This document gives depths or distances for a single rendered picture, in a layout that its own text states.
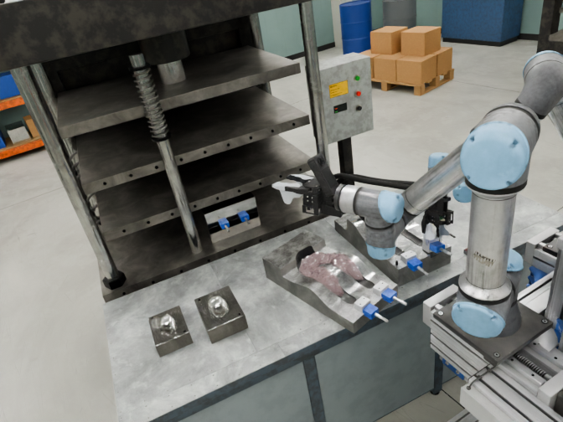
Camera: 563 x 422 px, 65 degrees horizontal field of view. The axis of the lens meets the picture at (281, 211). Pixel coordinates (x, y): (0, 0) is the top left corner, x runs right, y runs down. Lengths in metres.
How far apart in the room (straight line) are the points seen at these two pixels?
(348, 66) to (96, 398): 2.29
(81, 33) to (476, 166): 1.41
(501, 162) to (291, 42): 8.52
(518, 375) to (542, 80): 0.81
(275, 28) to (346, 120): 6.75
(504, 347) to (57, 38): 1.72
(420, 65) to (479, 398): 5.33
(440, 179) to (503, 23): 7.47
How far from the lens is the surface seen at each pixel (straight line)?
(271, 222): 2.36
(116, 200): 2.44
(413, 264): 1.80
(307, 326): 1.72
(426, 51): 6.57
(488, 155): 0.92
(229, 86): 2.10
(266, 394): 1.83
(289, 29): 9.28
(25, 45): 1.85
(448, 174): 1.15
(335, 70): 2.35
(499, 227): 1.03
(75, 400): 3.00
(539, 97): 1.47
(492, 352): 1.34
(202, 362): 1.71
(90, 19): 1.84
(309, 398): 1.97
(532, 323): 1.44
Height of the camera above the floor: 2.04
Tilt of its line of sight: 31 degrees down
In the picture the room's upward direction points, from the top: 10 degrees counter-clockwise
